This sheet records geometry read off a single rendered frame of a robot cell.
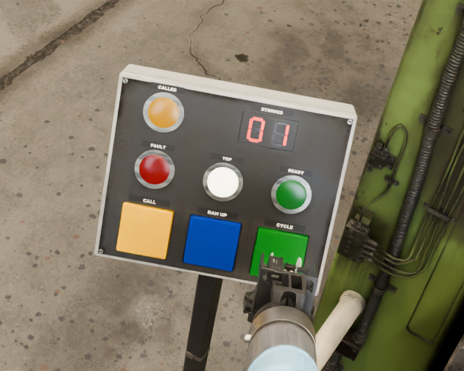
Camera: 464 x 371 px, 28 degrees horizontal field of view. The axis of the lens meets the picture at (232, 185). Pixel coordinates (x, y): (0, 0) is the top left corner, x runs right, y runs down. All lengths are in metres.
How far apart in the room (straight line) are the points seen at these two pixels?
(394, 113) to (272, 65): 1.79
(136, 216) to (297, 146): 0.26
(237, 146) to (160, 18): 2.11
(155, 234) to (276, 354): 0.46
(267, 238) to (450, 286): 0.46
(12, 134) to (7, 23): 0.55
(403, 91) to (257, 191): 0.30
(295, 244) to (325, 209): 0.07
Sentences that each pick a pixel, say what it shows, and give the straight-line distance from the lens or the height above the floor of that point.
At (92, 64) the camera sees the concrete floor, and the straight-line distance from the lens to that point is 3.18.
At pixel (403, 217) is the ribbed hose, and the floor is 0.91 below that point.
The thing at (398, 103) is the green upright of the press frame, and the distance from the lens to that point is 1.48.
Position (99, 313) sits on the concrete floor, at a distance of 2.49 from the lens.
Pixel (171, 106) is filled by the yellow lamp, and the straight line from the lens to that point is 1.31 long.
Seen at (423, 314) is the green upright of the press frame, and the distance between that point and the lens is 1.78.
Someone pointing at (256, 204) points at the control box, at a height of 1.07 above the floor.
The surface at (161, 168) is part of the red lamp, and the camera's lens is 1.33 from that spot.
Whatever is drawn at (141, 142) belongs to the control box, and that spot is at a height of 1.12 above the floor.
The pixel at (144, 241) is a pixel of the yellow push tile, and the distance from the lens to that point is 1.36.
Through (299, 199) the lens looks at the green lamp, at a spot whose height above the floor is 1.09.
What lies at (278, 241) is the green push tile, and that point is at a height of 1.03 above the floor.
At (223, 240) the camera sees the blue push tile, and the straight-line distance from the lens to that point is 1.35.
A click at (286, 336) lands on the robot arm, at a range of 0.98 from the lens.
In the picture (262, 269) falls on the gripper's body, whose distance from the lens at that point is 1.11.
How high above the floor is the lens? 2.06
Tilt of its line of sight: 47 degrees down
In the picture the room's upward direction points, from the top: 11 degrees clockwise
